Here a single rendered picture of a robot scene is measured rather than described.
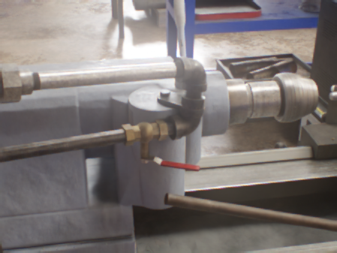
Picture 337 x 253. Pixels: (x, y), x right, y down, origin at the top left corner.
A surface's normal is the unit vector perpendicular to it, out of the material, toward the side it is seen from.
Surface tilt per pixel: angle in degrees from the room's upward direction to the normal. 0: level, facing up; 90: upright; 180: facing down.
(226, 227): 9
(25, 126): 82
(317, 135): 0
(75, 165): 70
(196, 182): 0
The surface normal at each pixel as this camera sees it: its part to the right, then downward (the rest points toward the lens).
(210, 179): 0.00, -0.88
